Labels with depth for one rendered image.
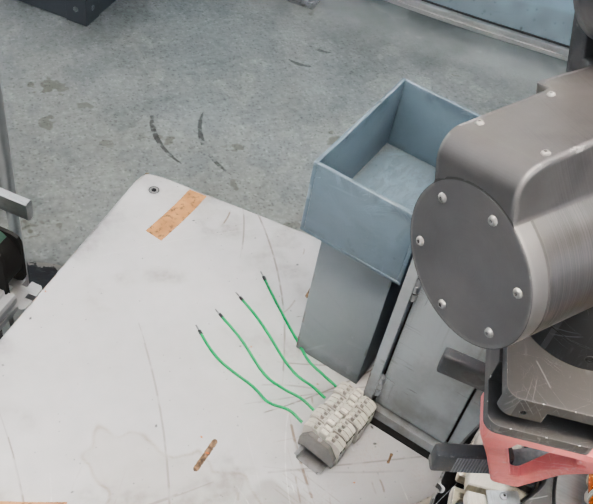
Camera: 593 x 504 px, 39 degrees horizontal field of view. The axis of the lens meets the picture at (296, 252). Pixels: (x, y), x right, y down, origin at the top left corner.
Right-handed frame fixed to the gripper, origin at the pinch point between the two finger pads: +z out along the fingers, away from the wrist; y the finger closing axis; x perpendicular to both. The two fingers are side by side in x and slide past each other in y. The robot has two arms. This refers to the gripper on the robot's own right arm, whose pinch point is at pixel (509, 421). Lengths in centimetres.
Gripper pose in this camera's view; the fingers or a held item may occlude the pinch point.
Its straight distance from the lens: 45.6
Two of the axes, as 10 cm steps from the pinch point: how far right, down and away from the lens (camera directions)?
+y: -1.8, 7.2, -6.7
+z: -1.5, 6.6, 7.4
